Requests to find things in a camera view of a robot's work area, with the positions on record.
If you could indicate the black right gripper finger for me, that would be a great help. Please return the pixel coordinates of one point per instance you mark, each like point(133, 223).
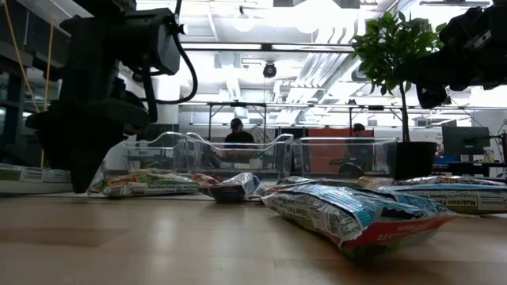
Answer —
point(421, 73)
point(431, 97)

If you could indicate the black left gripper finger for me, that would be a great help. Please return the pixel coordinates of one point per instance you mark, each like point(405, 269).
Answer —
point(97, 152)
point(69, 154)

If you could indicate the pink red granola bar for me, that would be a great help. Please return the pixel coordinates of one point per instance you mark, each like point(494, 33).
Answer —
point(451, 181)

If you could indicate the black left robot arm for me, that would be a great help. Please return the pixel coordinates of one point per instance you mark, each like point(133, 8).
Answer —
point(91, 47)

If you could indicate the green leafy small tree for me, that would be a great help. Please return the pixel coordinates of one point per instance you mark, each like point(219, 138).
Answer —
point(390, 47)

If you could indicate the grey woven mat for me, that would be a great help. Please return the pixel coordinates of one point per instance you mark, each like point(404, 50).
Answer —
point(59, 195)

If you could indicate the black computer monitor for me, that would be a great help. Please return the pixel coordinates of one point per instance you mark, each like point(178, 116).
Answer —
point(467, 142)

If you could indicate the clear plastic bin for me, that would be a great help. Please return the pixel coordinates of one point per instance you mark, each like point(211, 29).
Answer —
point(317, 156)
point(158, 152)
point(253, 156)

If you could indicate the dark glass cabinet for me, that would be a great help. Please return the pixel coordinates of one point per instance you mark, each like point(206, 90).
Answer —
point(16, 118)

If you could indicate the dark office desk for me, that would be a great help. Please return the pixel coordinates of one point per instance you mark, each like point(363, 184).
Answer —
point(467, 168)

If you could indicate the orange partition board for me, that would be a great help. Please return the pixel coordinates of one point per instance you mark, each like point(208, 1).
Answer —
point(328, 152)

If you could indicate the person with cap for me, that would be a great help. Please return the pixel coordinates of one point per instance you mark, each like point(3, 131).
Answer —
point(237, 136)

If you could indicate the black round ceiling fixture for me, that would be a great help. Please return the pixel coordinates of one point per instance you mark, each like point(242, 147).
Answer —
point(269, 70)

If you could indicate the long overhead light bar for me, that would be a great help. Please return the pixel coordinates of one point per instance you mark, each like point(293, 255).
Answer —
point(237, 46)

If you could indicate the black wall screen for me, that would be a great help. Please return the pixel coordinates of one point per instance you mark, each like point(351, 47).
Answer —
point(164, 130)

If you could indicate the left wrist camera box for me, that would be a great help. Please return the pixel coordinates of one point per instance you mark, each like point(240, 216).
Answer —
point(150, 43)

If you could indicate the black metal frame stand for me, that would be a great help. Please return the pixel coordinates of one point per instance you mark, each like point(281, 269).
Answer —
point(237, 104)

